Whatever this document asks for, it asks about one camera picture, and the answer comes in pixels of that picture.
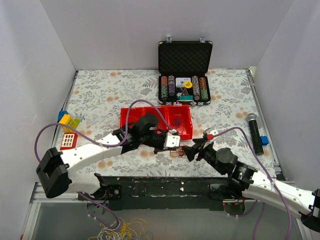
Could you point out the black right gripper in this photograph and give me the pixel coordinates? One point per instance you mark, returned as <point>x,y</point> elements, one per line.
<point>200,150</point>

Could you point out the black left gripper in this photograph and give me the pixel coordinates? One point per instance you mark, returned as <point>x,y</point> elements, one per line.
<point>163,144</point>

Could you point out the red plastic compartment tray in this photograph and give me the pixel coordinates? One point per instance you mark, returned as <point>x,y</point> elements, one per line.
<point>177,116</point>

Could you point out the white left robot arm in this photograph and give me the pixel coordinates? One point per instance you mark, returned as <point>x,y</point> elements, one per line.
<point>59,171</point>

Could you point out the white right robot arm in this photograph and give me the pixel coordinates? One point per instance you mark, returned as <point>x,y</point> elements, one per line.
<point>254,184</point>

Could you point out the floral patterned table mat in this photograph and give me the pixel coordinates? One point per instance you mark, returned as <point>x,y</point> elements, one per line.
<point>98,96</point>

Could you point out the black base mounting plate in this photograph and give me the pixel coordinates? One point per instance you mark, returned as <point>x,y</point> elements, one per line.
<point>158,193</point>

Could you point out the black handheld microphone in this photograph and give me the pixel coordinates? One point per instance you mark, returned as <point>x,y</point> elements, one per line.
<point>255,134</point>

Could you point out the small blue cube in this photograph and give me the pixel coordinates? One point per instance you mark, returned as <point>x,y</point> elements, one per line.
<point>264,140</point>

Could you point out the black poker chip case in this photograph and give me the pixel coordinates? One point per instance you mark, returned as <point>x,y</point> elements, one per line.
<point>182,72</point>

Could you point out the red white toy brick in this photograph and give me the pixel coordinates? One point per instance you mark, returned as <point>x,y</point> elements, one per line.
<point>69,141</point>

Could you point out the yellow green toy bricks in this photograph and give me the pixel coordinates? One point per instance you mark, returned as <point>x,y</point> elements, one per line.
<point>69,121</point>

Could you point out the blue toy brick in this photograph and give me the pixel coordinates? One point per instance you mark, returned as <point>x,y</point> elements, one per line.
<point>61,114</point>

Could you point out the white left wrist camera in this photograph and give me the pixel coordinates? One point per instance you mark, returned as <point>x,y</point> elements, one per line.
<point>172,140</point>

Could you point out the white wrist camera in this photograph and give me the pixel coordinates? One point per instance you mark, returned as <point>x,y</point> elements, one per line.
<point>172,140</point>
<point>210,134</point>

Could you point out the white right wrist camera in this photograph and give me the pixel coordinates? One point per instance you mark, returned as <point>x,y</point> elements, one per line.
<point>210,134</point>

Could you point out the aluminium frame rail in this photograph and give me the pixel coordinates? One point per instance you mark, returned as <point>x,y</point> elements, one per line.
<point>38,196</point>

